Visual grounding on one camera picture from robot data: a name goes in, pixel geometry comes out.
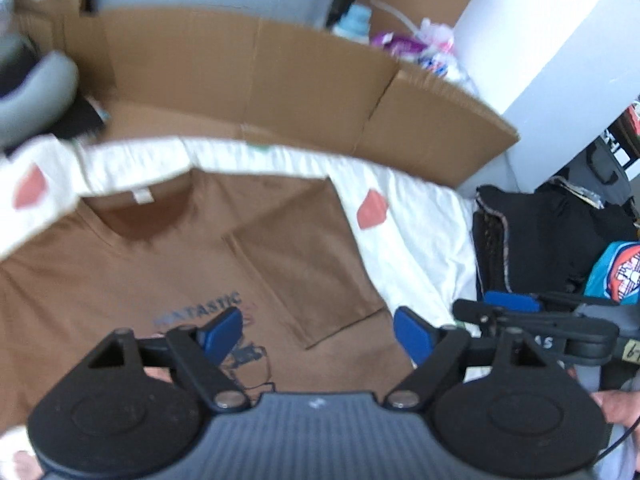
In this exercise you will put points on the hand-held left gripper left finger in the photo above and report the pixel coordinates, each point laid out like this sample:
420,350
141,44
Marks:
222,332

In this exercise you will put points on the blue printed cloth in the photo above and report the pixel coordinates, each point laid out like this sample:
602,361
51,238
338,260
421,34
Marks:
617,270

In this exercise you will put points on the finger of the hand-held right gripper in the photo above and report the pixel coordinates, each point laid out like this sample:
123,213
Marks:
480,312
512,301

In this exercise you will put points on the pile of dark clothes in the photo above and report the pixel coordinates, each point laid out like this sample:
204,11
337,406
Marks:
540,240

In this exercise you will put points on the light blue bottle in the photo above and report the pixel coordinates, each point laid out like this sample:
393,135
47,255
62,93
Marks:
352,22

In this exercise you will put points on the person's right hand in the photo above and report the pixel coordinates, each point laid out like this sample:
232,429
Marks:
622,407

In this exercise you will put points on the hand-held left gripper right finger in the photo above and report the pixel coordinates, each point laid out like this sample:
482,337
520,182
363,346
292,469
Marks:
412,335

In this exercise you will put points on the white panel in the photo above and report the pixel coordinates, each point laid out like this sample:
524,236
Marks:
550,60

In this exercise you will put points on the cream bear print blanket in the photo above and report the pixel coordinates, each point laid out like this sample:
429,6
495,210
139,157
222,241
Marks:
425,230

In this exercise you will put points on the large folded cardboard sheet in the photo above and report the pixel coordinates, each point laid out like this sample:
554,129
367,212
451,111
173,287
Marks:
250,70

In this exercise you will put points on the brown t-shirt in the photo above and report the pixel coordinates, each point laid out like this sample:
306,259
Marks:
150,270

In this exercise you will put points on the grey neck pillow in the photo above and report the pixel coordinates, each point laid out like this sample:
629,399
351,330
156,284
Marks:
40,95

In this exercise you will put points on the black cloth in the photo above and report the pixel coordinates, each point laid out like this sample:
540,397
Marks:
82,120

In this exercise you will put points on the white pink plastic bag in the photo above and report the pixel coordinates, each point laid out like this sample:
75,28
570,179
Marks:
442,50

